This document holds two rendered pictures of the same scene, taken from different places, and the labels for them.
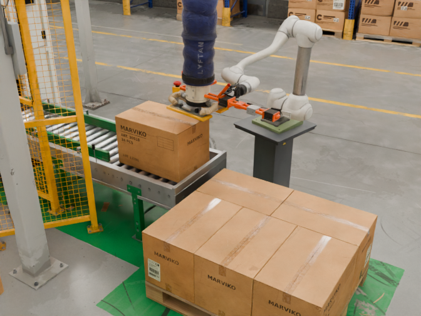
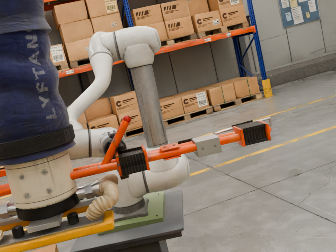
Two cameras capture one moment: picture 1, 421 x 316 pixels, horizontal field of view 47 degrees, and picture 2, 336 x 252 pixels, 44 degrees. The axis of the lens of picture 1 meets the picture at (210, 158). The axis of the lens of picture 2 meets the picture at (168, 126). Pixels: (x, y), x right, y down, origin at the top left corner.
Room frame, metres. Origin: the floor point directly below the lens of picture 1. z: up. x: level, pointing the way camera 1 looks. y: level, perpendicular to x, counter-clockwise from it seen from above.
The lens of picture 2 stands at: (2.14, 0.60, 1.47)
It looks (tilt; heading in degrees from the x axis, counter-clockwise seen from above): 10 degrees down; 316
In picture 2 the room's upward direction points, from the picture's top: 13 degrees counter-clockwise
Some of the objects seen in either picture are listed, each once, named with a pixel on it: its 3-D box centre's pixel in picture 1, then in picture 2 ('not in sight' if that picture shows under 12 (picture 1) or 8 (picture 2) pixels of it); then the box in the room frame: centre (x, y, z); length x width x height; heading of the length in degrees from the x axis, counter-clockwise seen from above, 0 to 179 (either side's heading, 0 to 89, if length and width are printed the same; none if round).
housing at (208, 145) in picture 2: (253, 110); (206, 145); (2.92, -0.28, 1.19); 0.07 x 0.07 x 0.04; 52
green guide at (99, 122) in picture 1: (83, 115); not in sight; (4.26, 1.20, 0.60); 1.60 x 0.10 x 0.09; 57
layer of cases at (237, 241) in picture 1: (261, 247); not in sight; (2.58, -0.34, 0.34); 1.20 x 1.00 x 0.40; 57
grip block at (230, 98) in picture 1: (227, 101); (132, 160); (3.05, -0.11, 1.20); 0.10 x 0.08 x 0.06; 142
